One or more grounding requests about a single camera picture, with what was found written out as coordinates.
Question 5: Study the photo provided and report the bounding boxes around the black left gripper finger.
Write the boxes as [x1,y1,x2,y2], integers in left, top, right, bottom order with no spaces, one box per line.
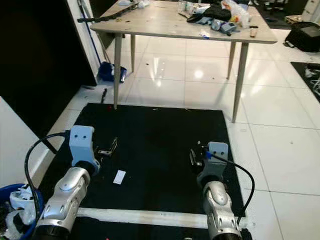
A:
[96,137,120,157]

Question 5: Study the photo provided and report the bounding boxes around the blue round rubbish bin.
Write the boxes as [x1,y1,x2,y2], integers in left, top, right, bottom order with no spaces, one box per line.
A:
[0,183,46,240]

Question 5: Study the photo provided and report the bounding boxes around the white crumpled rubbish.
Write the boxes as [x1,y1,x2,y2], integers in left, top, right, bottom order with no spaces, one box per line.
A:
[4,187,39,238]

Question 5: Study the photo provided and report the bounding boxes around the white paper slip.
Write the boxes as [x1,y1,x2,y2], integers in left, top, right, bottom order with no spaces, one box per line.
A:
[112,169,127,185]

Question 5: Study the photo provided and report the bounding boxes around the black floor mat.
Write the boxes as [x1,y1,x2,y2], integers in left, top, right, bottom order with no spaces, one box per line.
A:
[37,102,249,240]

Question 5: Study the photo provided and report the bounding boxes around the white tape strip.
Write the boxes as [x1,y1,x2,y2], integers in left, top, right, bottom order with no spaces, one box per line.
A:
[75,206,249,231]

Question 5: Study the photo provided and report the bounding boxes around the blue dustpan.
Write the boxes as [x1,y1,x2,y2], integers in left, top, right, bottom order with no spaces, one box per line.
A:
[97,61,129,84]

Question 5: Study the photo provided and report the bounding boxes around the black partition panel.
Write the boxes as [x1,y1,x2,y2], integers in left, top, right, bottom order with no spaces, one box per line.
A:
[0,0,100,139]

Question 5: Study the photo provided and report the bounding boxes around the long black stick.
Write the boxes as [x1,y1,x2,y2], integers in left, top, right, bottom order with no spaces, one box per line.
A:
[77,4,138,24]

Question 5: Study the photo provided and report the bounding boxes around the light wooden table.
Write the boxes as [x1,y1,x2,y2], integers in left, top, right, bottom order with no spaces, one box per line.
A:
[90,0,279,124]

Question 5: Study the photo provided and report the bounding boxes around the blue and white packets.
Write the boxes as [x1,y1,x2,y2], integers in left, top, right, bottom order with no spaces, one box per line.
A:
[198,17,241,36]

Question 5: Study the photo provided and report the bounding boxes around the black cloth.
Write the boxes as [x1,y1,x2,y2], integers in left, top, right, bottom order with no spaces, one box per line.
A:
[186,4,233,24]

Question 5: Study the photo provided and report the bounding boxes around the filled clear plastic bag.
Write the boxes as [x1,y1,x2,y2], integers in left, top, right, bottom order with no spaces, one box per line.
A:
[221,0,252,28]

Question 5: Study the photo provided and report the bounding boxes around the black backpack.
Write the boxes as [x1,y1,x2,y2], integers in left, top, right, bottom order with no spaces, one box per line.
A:
[282,20,320,54]

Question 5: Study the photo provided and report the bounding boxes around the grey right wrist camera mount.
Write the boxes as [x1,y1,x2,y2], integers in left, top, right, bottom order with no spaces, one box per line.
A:
[196,141,230,184]

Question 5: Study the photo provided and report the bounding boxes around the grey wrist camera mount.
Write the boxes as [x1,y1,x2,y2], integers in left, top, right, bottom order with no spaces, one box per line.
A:
[68,125,97,169]
[196,141,230,184]

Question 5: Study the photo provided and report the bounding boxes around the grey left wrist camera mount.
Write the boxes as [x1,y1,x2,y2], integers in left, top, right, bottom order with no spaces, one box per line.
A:
[68,125,97,169]

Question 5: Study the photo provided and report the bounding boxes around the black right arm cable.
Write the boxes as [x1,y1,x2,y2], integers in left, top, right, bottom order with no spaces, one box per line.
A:
[206,152,256,227]

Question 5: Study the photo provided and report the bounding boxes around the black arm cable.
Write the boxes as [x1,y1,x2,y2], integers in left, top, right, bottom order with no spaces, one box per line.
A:
[24,131,71,222]
[206,152,256,227]

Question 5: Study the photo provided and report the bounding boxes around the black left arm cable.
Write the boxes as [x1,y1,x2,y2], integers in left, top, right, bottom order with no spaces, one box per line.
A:
[24,131,71,222]

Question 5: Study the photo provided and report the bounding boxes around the blue broom handle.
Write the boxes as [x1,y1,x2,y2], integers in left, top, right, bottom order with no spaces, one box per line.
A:
[78,0,104,67]

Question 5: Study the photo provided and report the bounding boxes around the black mat with cables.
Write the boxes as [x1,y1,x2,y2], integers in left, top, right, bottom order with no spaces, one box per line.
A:
[290,61,320,104]

